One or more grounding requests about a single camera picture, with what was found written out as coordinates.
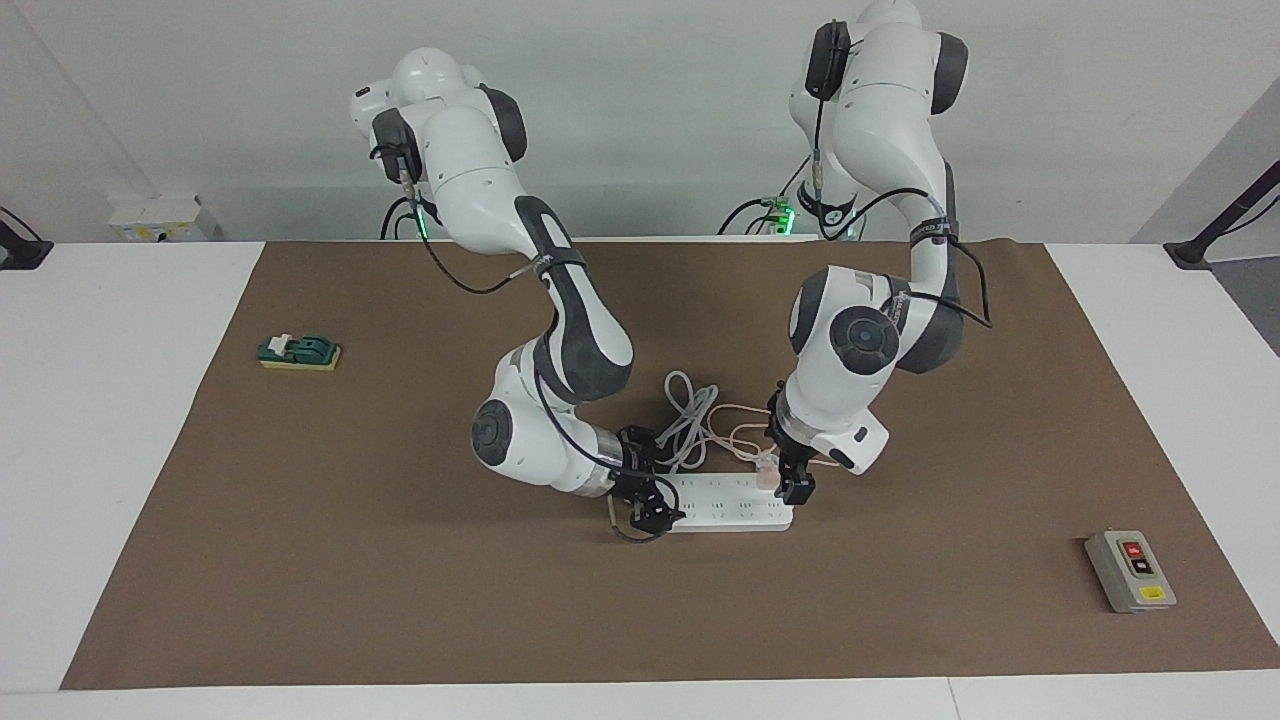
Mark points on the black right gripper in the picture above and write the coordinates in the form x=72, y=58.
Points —
x=636, y=465

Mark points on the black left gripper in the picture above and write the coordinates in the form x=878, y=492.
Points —
x=790, y=435

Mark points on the pink charger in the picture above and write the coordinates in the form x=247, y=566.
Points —
x=766, y=478

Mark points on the white power strip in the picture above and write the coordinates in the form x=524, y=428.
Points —
x=730, y=505

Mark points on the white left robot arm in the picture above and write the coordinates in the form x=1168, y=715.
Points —
x=850, y=120

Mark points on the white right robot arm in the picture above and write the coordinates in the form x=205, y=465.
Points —
x=470, y=170

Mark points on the brown table mat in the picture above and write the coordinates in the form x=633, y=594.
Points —
x=400, y=600

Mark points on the green circuit board block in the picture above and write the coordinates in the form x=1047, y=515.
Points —
x=310, y=350

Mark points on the grey on-off switch box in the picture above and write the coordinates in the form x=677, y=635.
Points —
x=1125, y=580

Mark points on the black camera stand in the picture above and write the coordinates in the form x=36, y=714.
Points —
x=1195, y=250
x=20, y=250

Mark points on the white boxes by wall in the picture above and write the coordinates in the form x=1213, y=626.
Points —
x=155, y=218

